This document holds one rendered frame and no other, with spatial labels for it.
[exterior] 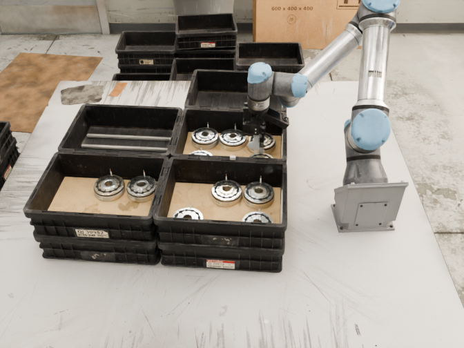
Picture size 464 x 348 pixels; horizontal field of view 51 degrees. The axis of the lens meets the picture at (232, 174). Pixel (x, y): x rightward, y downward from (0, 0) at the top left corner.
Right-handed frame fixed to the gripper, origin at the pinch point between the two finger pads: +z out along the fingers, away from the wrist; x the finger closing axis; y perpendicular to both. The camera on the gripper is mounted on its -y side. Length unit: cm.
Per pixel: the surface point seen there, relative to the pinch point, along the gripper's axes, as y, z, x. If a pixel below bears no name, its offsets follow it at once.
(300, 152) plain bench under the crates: -15.9, 16.8, -15.6
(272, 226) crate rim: -4.4, -12.6, 45.8
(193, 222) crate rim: 19, -12, 46
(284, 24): -12, 91, -246
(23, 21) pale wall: 222, 101, -252
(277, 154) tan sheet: -5.8, 2.1, 1.2
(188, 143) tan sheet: 28.2, 2.7, -2.5
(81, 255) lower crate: 56, 7, 48
